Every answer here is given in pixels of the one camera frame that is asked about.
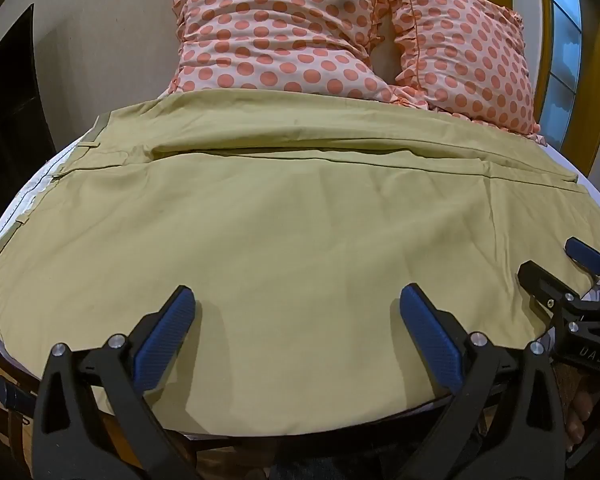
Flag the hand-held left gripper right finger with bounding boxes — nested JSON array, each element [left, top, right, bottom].
[[399, 283, 569, 480]]

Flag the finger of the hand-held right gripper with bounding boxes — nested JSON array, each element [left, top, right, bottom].
[[564, 236, 600, 278], [517, 259, 588, 317]]

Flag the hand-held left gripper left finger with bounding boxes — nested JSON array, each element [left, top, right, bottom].
[[32, 285, 197, 480]]

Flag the khaki pants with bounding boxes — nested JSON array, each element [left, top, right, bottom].
[[0, 91, 600, 435]]

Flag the person's right hand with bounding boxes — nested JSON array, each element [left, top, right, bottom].
[[562, 372, 600, 456]]

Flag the white bed sheet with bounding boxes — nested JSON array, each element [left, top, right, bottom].
[[0, 132, 600, 416]]

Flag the small polka dot pillow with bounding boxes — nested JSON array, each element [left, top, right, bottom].
[[380, 0, 546, 143]]

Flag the large polka dot pillow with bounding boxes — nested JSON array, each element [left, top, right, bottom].
[[157, 0, 405, 107]]

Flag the window with yellow frame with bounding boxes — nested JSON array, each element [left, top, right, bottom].
[[472, 0, 600, 171]]

